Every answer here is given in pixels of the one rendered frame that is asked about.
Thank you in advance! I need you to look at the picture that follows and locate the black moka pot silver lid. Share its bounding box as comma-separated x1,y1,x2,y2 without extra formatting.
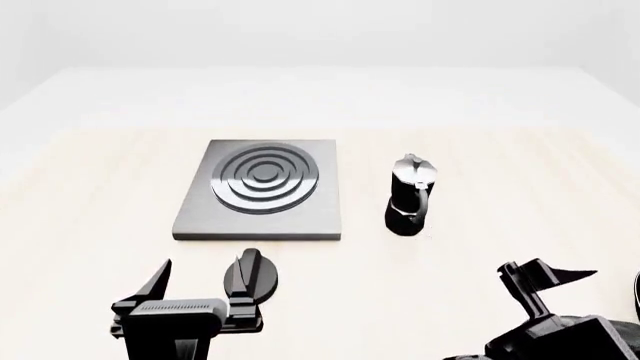
384,152,439,238

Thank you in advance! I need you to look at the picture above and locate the grey square stove slab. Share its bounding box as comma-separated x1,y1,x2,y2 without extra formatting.
171,138,344,243

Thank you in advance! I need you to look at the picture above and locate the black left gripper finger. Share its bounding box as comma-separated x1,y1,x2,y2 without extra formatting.
227,255,264,321
110,258,173,317

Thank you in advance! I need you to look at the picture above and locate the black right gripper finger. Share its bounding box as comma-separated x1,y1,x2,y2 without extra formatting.
496,257,599,307

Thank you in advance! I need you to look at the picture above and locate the black oval stove knob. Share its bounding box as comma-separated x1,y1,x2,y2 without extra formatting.
222,247,280,306

